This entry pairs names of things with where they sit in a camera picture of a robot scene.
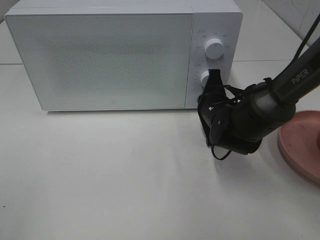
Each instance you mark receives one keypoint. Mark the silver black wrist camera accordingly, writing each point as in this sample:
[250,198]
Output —
[222,134]

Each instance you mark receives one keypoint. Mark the white upper microwave knob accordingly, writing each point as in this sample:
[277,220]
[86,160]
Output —
[214,48]

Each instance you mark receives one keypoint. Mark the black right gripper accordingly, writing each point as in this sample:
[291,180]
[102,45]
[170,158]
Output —
[214,109]

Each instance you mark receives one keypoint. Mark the white microwave oven body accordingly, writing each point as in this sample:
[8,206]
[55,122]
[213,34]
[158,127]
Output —
[210,18]

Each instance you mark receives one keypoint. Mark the white lower microwave knob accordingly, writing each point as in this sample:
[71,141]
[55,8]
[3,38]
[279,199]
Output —
[204,78]

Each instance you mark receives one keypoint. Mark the white microwave knob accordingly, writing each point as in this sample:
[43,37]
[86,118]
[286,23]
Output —
[214,48]
[204,78]

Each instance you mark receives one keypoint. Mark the white microwave door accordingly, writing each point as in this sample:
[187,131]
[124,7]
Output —
[105,62]

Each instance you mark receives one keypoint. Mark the pink round plate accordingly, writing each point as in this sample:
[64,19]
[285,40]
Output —
[299,144]

